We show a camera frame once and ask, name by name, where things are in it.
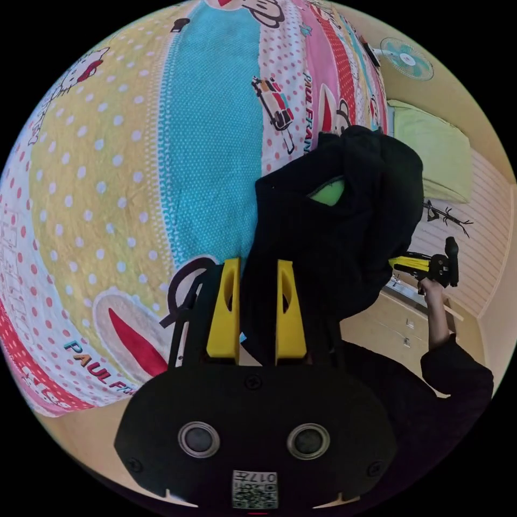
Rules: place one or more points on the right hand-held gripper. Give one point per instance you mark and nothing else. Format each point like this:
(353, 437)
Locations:
(438, 270)

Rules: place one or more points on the person's right forearm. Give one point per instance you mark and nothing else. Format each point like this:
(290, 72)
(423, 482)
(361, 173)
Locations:
(438, 327)

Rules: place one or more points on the teal wall fan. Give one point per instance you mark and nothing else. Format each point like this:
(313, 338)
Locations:
(406, 57)

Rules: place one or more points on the person's body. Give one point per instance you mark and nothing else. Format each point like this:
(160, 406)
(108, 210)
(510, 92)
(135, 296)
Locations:
(424, 412)

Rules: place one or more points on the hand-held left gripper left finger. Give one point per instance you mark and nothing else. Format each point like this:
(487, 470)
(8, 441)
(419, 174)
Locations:
(224, 319)

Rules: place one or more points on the green curtain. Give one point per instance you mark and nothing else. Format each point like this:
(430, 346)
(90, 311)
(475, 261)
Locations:
(434, 153)

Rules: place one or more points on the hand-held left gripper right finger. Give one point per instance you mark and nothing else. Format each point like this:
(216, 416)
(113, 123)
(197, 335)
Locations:
(290, 323)

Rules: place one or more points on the black branched rack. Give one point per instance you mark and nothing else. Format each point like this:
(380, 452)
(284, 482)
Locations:
(444, 216)

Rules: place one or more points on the light wooden cupboard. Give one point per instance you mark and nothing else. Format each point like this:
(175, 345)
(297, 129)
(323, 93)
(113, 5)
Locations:
(387, 325)

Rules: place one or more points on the bed with printed dotted sheet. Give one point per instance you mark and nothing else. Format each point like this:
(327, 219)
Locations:
(121, 181)

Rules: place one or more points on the person's right hand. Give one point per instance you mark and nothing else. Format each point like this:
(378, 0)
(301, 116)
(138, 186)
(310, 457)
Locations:
(431, 291)

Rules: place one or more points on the black long sleeve shirt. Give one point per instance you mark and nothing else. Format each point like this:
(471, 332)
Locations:
(323, 242)

